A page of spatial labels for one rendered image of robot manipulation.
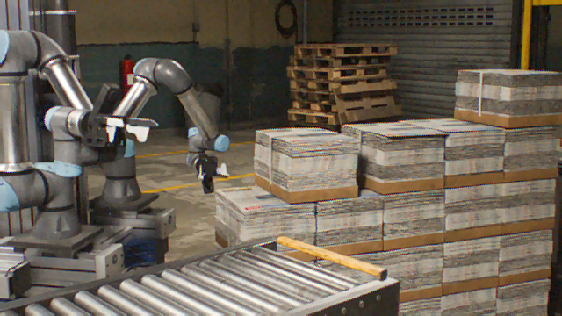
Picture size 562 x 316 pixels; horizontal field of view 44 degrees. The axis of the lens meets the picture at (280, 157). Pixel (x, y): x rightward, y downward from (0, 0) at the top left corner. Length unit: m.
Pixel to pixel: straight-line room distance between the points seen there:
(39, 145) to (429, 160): 1.48
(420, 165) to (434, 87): 7.82
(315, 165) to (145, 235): 0.70
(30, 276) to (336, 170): 1.14
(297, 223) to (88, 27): 7.12
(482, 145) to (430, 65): 7.69
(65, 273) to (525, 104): 1.94
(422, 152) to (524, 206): 0.59
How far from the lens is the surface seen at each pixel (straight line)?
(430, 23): 10.66
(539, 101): 3.17
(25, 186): 2.23
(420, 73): 10.78
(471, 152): 2.97
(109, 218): 2.78
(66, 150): 2.00
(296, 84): 9.48
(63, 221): 2.32
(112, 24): 9.63
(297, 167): 2.58
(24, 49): 2.19
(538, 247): 3.31
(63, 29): 2.52
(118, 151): 2.10
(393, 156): 2.77
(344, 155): 2.66
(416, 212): 2.88
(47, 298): 1.89
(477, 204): 3.05
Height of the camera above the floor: 1.46
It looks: 10 degrees down
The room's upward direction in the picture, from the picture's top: straight up
